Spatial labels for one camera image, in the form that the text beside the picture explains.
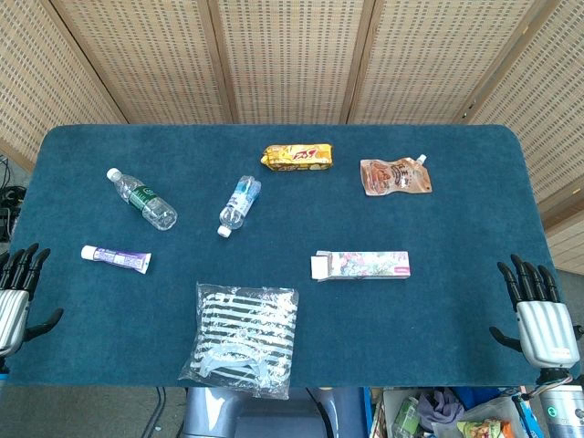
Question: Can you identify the clear bottle white cap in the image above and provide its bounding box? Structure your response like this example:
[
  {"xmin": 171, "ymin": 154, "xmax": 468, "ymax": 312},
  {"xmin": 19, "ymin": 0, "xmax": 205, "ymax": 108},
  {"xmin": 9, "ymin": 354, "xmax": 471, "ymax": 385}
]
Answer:
[{"xmin": 216, "ymin": 174, "xmax": 263, "ymax": 238}]

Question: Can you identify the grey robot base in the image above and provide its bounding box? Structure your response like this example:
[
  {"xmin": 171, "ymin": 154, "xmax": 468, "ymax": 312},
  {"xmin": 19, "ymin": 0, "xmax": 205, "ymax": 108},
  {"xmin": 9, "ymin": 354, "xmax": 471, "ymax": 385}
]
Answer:
[{"xmin": 182, "ymin": 386, "xmax": 366, "ymax": 438}]

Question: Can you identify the black floor cable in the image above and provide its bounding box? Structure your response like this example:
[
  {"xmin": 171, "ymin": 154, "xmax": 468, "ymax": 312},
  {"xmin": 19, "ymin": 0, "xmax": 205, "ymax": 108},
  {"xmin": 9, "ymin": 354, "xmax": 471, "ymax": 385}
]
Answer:
[{"xmin": 141, "ymin": 386, "xmax": 168, "ymax": 438}]

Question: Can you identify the purple cloth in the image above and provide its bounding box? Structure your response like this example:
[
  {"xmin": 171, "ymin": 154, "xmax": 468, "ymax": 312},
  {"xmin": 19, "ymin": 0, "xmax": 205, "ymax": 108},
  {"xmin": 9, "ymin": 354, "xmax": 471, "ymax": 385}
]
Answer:
[{"xmin": 417, "ymin": 387, "xmax": 465, "ymax": 433}]

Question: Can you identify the black cable bundle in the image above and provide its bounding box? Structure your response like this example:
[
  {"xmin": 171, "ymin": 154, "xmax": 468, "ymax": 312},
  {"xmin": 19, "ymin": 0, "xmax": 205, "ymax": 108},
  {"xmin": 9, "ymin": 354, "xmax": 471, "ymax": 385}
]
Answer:
[{"xmin": 0, "ymin": 154, "xmax": 28, "ymax": 243}]

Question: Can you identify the blue table cloth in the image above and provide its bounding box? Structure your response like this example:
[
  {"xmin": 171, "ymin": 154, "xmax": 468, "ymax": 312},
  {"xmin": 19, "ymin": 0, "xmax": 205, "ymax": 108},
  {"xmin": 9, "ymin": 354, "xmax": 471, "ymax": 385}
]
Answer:
[{"xmin": 7, "ymin": 123, "xmax": 567, "ymax": 389}]

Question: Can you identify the floral toothpaste box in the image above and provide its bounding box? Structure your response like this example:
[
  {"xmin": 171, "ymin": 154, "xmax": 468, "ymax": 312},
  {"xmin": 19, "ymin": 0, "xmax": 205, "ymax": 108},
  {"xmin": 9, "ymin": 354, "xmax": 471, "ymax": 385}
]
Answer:
[{"xmin": 310, "ymin": 249, "xmax": 412, "ymax": 282}]

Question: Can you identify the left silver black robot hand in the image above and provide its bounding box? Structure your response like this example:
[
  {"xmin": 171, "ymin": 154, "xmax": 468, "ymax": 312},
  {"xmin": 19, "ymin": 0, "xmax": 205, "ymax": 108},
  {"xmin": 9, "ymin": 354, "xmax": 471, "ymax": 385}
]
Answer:
[{"xmin": 0, "ymin": 243, "xmax": 65, "ymax": 360}]

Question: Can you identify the clear bottle green cap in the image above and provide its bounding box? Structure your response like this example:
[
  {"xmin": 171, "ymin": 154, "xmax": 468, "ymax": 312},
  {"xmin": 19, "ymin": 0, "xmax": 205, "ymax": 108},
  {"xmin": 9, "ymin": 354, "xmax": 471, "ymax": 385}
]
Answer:
[{"xmin": 106, "ymin": 167, "xmax": 179, "ymax": 232}]

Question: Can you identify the brown spout pouch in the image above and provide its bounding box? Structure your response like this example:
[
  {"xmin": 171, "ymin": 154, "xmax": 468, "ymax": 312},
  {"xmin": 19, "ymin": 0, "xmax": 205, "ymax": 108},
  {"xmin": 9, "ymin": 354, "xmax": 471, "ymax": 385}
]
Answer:
[{"xmin": 359, "ymin": 153, "xmax": 433, "ymax": 197}]

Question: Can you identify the green plastic bottle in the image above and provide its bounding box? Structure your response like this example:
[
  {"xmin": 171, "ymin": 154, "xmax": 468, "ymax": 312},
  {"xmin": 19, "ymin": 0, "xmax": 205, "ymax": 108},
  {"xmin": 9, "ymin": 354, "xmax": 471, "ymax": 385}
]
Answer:
[{"xmin": 391, "ymin": 395, "xmax": 421, "ymax": 438}]

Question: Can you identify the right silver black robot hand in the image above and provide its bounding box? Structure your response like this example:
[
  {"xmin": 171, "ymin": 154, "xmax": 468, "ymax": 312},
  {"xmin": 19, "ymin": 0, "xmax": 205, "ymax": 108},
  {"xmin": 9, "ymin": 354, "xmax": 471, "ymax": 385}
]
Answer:
[{"xmin": 488, "ymin": 254, "xmax": 584, "ymax": 370}]

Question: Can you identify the purple toothpaste tube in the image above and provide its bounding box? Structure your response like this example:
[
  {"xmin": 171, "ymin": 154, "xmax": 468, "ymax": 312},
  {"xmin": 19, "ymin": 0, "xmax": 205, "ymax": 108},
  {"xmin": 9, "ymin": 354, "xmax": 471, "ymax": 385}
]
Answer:
[{"xmin": 80, "ymin": 245, "xmax": 152, "ymax": 276}]

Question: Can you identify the green and orange snack package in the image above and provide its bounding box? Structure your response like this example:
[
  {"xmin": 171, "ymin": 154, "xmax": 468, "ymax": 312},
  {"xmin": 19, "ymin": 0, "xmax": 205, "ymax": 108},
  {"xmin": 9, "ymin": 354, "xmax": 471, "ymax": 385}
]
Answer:
[{"xmin": 455, "ymin": 418, "xmax": 515, "ymax": 438}]

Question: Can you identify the bamboo folding screen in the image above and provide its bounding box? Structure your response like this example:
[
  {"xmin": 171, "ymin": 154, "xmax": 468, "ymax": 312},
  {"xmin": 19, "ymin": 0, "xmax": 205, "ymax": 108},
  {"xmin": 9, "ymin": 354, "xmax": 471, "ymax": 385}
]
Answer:
[{"xmin": 0, "ymin": 0, "xmax": 584, "ymax": 275}]

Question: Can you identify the striped shirt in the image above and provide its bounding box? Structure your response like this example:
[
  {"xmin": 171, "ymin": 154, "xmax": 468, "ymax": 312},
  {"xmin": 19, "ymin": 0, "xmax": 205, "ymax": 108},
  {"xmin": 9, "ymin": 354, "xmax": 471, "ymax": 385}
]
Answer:
[{"xmin": 177, "ymin": 281, "xmax": 300, "ymax": 401}]

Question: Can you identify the yellow biscuit pack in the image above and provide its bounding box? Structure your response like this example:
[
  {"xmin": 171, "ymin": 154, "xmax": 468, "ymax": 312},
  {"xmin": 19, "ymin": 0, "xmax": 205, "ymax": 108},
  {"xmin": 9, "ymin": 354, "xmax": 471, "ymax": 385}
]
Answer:
[{"xmin": 260, "ymin": 143, "xmax": 334, "ymax": 173}]

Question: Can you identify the blue carton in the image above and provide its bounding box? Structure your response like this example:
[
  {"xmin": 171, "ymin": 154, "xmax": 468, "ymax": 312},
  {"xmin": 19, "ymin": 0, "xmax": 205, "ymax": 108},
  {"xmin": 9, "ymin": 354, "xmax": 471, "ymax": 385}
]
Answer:
[{"xmin": 510, "ymin": 387, "xmax": 545, "ymax": 438}]

